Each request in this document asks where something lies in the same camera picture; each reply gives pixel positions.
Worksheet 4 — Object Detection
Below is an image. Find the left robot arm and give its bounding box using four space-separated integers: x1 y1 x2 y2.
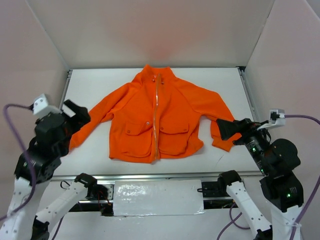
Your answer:
0 97 102 240

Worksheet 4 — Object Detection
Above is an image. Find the aluminium table frame rail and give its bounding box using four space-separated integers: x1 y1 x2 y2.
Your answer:
52 67 261 181

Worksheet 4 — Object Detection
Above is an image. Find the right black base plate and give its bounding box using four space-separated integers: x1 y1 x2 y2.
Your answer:
197 181 234 210

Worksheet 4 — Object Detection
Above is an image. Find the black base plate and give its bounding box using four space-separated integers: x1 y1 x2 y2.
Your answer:
197 181 234 210
69 184 115 217

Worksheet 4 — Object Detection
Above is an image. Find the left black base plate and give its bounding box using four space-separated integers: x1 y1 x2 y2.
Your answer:
69 184 115 217

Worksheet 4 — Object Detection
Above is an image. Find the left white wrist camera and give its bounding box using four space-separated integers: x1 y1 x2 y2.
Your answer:
32 93 62 119

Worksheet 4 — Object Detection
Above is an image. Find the orange zip jacket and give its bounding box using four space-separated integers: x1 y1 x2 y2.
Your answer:
69 65 241 164

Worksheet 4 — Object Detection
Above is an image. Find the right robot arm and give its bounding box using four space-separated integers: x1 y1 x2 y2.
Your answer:
216 118 304 240

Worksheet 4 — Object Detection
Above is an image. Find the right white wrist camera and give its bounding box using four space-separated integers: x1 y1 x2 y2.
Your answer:
257 108 286 130

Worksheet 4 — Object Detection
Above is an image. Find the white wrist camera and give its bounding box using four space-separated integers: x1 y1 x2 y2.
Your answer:
257 108 286 130
32 93 62 119

